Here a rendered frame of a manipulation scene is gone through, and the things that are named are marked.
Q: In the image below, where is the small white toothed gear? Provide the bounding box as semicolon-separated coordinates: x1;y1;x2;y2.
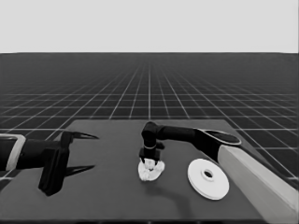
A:
154;161;165;174
137;164;150;182
144;158;156;171

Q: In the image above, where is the large thick white disc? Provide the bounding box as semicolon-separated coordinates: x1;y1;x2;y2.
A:
187;158;231;202

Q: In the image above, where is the white round carrier with pins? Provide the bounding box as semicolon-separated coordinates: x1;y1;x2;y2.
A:
137;159;165;182

